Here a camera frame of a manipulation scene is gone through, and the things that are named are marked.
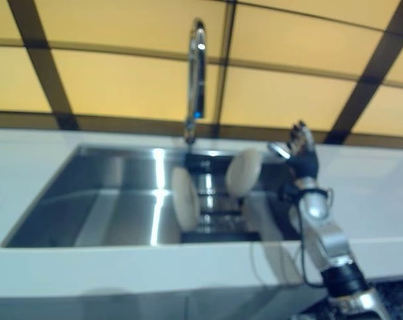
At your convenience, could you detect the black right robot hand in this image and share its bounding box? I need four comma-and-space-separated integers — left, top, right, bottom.
267, 119, 321, 179

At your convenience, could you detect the cream plate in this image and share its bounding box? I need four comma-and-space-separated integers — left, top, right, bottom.
170, 165, 201, 231
225, 148, 263, 198

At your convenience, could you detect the black dish drying rack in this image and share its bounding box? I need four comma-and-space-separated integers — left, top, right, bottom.
179, 149, 262, 243

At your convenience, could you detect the chrome gooseneck faucet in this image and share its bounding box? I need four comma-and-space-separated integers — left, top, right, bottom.
183, 18, 210, 145

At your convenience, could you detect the stainless steel sink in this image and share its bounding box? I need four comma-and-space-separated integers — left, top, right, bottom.
1, 143, 304, 250

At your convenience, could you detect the dark lattice wall frame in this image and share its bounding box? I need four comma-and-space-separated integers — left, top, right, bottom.
0, 0, 403, 149

